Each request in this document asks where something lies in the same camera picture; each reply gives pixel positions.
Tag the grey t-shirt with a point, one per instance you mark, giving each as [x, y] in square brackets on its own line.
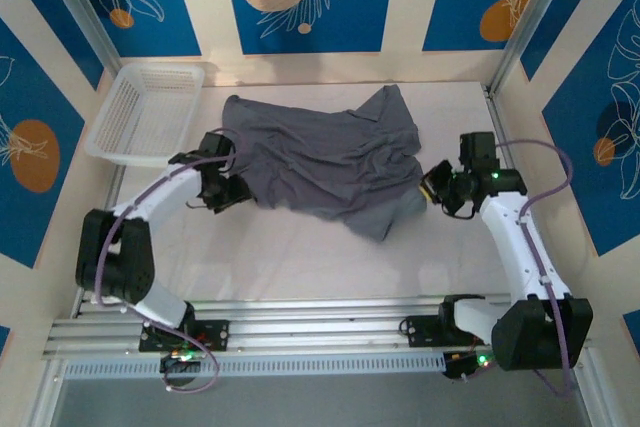
[320, 162]

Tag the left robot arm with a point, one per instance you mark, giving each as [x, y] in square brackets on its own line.
[160, 192]

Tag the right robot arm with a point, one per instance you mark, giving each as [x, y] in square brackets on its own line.
[515, 237]

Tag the right aluminium frame post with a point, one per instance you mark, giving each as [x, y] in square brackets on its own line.
[530, 17]

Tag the white plastic mesh basket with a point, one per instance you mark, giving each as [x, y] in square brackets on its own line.
[145, 112]

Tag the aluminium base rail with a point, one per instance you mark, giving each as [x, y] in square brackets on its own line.
[310, 327]

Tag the right aluminium table side rail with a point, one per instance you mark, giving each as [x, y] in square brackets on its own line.
[500, 122]

